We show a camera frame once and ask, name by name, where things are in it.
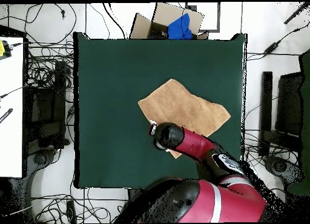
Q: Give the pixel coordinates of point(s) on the tan terry towel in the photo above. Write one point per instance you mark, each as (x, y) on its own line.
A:
(179, 105)

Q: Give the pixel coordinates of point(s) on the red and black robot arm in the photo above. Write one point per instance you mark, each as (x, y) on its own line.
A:
(218, 199)

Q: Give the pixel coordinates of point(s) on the dark green table cloth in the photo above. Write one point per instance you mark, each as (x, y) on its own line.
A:
(109, 88)

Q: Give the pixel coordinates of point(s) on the blue cloth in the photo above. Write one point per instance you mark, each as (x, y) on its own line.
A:
(180, 27)

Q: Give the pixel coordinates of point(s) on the black computer tower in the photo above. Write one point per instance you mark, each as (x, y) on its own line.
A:
(46, 105)

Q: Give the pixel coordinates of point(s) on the brown cardboard box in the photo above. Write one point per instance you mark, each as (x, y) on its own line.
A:
(164, 15)

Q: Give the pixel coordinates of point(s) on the black round base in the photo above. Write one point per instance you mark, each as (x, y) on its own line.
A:
(281, 167)

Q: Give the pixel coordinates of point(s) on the white desk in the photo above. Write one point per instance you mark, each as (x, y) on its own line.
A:
(11, 112)

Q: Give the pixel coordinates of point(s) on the black power adapter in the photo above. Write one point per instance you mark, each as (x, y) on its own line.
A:
(271, 47)

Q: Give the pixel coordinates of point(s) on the yellow and black tool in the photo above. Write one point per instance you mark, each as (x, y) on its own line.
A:
(2, 48)

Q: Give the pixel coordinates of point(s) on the black slanted bar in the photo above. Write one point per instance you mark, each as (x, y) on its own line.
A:
(296, 13)

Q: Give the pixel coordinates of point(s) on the black upright post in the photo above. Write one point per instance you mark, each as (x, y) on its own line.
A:
(266, 107)

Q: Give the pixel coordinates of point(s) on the black square frame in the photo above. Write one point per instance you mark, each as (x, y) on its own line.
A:
(218, 18)

